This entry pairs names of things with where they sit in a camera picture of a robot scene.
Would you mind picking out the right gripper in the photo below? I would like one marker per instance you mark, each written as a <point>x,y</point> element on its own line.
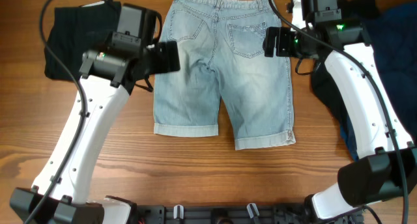
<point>282,49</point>

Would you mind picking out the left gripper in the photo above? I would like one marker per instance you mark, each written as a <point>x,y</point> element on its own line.
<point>166,55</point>

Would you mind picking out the light blue denim shorts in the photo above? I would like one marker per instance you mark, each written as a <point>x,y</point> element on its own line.
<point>222,62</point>

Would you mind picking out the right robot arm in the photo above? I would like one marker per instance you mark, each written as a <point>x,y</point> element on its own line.
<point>386,165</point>

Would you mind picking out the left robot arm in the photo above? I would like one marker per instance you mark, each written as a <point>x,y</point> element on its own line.
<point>109,73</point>

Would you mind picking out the black garment under pile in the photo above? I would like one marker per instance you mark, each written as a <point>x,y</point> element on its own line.
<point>322,84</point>

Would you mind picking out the folded black shorts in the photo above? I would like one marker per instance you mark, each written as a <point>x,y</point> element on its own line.
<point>77,29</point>

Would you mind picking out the dark blue garment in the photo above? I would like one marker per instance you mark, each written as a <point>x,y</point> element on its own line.
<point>393,39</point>

